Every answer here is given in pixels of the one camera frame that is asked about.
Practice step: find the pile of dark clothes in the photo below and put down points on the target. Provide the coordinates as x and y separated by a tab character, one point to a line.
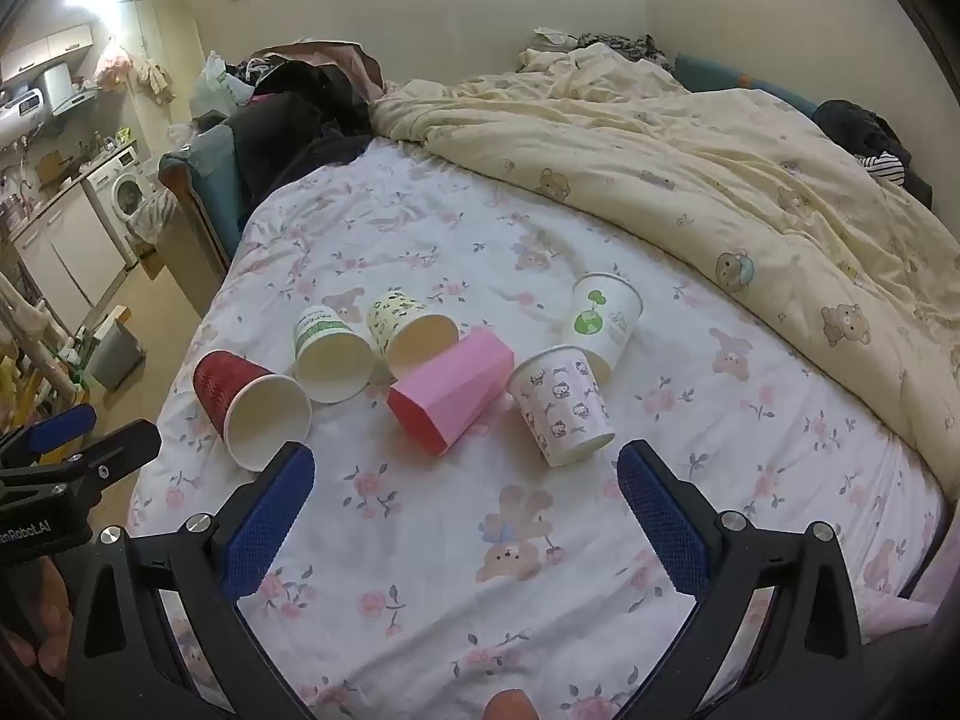
292	109

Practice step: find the pink hanging bag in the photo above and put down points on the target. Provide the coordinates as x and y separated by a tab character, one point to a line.
114	64

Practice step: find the white plastic bag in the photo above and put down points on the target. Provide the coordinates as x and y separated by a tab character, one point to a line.
214	86

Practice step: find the white floor cabinet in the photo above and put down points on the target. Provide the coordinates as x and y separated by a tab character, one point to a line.
67	247

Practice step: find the striped cloth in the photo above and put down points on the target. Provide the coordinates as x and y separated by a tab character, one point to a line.
885	167

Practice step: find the grey trash bin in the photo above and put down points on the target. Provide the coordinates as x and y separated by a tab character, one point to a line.
114	352

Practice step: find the white cat print cup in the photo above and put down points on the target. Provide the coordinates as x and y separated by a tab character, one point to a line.
562	405

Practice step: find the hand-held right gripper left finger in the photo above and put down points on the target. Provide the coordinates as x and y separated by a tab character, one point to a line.
268	521

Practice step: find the grey patterned clothes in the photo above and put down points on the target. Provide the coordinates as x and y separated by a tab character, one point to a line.
619	45

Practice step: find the yellow patterned paper cup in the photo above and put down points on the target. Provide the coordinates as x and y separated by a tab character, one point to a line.
391	311

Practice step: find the white cup with green band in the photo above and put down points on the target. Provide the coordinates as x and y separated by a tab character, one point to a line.
315	326

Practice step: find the white cup with green sprout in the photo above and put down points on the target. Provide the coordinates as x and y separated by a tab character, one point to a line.
600	315

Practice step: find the white washing machine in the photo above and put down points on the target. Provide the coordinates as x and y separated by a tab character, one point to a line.
112	184

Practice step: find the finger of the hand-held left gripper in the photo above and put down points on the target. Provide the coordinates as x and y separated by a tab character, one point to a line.
64	426
120	450

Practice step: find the white wall cabinets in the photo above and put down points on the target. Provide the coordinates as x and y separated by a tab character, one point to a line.
45	49

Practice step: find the person's left hand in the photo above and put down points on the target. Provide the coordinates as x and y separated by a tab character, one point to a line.
51	607

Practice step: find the red paper cup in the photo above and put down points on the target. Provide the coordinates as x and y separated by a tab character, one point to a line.
221	382

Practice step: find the pink plastic cup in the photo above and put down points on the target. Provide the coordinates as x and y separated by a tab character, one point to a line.
457	382

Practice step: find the blue bed footboard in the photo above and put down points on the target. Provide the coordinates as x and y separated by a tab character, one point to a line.
199	165

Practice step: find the range hood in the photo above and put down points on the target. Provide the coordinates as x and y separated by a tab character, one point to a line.
64	86

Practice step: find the black clothes heap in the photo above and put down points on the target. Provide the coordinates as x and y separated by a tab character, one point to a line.
855	124

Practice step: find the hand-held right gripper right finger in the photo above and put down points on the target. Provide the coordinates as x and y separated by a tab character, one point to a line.
664	521

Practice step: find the person's right hand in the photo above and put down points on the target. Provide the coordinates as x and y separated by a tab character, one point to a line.
512	706

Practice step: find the blue bed headboard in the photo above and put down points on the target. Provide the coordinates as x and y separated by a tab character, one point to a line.
712	71

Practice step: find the yellow bear print quilt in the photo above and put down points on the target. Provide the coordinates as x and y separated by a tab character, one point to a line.
675	165

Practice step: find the wooden rack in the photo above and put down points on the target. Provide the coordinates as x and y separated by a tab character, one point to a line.
34	337

